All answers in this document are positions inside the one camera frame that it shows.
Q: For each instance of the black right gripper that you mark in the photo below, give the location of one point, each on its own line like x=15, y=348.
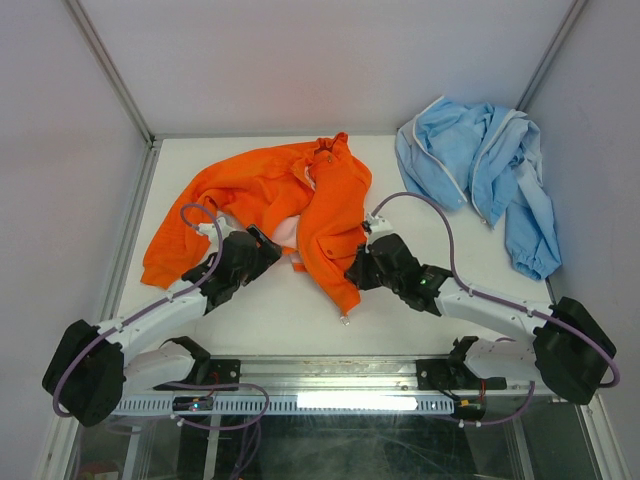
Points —
x=357, y=272

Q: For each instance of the white slotted cable duct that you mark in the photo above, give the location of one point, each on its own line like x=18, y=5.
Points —
x=306, y=403

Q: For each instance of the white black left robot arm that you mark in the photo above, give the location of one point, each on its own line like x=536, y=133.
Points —
x=94, y=367

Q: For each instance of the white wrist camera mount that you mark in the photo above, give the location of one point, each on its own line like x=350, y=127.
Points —
x=376, y=227
x=215, y=231

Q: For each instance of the orange zip jacket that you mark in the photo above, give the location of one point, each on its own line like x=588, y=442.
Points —
x=307, y=197

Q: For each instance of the aluminium corner post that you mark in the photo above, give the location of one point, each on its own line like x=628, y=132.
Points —
x=98, y=49
x=555, y=45

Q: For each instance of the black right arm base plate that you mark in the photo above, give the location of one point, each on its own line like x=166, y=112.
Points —
x=438, y=374

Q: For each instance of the right aluminium corner post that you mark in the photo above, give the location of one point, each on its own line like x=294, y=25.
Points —
x=555, y=45

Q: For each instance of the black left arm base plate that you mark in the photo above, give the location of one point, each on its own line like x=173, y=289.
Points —
x=225, y=372

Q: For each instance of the left aluminium corner post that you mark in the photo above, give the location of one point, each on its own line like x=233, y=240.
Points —
x=98, y=49

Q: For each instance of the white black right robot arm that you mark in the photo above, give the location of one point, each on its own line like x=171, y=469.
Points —
x=560, y=346

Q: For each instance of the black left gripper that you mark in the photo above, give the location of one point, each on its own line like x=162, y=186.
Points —
x=269, y=250

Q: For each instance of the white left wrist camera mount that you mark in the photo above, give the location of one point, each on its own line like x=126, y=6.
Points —
x=215, y=231

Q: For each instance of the aluminium front rail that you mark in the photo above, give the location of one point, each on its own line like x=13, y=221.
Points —
x=330, y=372

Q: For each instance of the light blue zip jacket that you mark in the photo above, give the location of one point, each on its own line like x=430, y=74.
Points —
x=489, y=157

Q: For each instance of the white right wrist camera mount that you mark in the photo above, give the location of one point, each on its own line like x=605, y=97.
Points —
x=376, y=227

